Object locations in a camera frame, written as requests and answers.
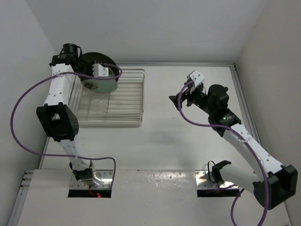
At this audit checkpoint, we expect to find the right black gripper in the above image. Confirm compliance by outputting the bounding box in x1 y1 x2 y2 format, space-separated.
169 82 214 116

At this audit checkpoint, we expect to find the brown ceramic plate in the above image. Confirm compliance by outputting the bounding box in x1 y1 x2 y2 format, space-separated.
79 51 118 82

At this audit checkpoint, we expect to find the green flower plate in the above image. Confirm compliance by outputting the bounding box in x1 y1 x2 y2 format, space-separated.
108 66 119 78
81 79 118 93

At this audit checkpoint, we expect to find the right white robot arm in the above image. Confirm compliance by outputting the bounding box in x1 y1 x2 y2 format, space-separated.
169 82 298 210

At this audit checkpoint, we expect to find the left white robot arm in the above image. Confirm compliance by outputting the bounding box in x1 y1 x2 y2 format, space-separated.
36 44 97 187

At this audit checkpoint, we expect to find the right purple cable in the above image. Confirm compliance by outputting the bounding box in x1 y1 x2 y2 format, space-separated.
176 81 270 226

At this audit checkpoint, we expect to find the purple cable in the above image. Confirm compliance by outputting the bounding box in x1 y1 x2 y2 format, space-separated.
10 62 123 184
176 81 270 226

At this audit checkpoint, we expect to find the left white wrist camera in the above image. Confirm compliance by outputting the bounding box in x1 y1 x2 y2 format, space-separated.
92 61 109 77

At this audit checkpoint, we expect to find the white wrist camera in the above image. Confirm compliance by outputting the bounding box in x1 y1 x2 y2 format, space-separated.
187 70 205 94
92 61 109 77

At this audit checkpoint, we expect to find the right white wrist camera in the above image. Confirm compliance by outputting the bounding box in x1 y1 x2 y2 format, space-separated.
187 70 205 94

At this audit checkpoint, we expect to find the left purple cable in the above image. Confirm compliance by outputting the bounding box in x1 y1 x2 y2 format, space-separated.
10 62 123 184

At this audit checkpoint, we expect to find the wire dish rack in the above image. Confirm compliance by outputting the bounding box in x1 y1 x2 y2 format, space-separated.
69 68 145 128

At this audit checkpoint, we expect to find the aluminium frame rail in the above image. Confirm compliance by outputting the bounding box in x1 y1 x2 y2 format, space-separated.
230 64 261 145

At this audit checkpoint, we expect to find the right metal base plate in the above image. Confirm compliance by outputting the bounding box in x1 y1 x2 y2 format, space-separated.
195 170 238 190

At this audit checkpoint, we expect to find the metal base plate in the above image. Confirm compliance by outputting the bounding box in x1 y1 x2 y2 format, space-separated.
69 170 113 190
195 170 238 190

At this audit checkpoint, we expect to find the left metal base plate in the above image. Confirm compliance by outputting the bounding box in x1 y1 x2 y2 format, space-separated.
69 170 113 190

